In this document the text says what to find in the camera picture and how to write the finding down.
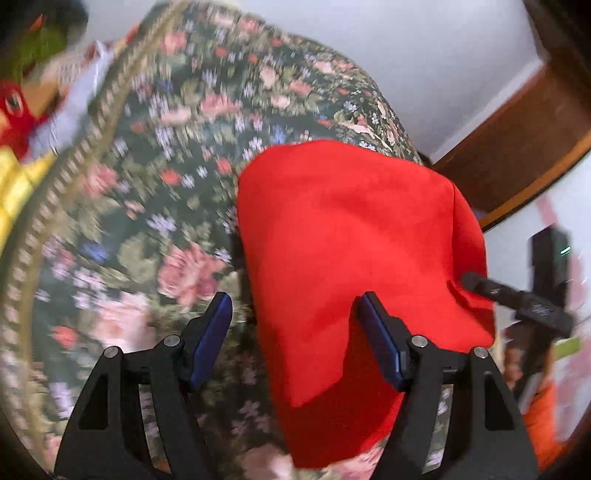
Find red zip jacket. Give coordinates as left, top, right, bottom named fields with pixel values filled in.
left=238, top=141, right=495, bottom=469

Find orange sleeve forearm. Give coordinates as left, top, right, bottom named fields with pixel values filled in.
left=523, top=380, right=564, bottom=471

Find person's right hand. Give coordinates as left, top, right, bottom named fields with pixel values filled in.
left=503, top=343, right=555, bottom=393

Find brown wooden door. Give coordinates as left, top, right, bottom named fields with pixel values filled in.
left=434, top=1, right=590, bottom=230

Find floral bedspread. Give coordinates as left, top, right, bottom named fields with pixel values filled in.
left=1, top=2, right=420, bottom=479

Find yellow garment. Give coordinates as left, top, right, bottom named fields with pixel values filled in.
left=0, top=147, right=56, bottom=252

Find red plush bird toy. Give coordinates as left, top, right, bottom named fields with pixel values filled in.
left=1, top=80, right=48, bottom=160

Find green patterned box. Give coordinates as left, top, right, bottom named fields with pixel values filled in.
left=1, top=24, right=67, bottom=83

